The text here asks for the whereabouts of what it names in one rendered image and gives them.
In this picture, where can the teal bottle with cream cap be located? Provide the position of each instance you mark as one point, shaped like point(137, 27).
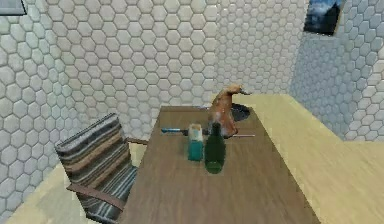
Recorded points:
point(195, 146)

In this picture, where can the dark green bottle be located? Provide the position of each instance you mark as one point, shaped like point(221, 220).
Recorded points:
point(214, 151)

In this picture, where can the black round dish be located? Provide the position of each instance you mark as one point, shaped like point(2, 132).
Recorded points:
point(241, 112)

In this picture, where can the thin grey pencil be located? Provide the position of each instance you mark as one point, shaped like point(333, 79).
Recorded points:
point(243, 135)

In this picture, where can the brown wooden table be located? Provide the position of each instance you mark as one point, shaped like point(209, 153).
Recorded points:
point(206, 196)

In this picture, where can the striped armchair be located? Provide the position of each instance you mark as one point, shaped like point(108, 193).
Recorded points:
point(96, 166)

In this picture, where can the dark framed wall picture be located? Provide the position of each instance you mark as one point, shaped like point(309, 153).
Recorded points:
point(322, 15)

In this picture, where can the grey framed wall picture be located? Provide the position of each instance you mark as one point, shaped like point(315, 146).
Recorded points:
point(11, 6)

